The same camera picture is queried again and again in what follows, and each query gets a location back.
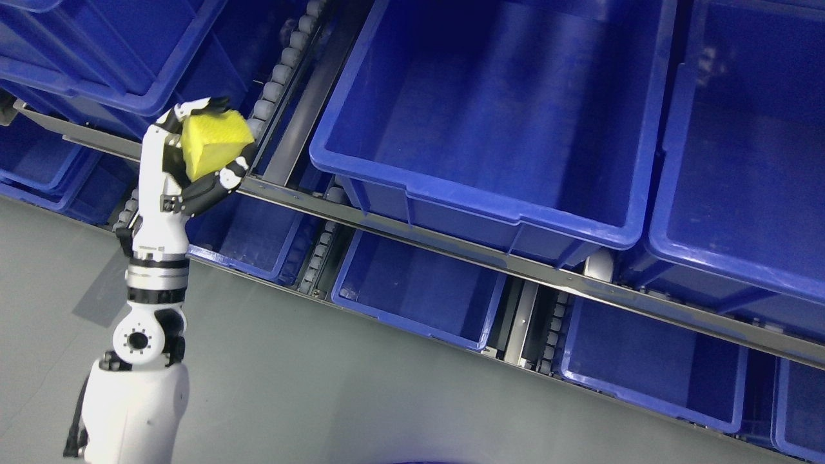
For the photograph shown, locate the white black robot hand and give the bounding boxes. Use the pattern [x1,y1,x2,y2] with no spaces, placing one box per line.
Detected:
[118,97,257,267]

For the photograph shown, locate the yellow foam block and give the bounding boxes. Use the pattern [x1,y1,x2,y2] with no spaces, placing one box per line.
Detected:
[180,110,255,182]

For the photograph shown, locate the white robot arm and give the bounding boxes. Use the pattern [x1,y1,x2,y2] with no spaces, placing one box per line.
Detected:
[63,253,189,463]

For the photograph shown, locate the blue plastic bin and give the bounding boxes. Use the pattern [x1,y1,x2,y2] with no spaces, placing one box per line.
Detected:
[771,358,824,463]
[186,193,320,287]
[616,1,824,342]
[331,230,507,352]
[1,1,225,115]
[554,297,748,434]
[1,89,137,224]
[309,1,678,268]

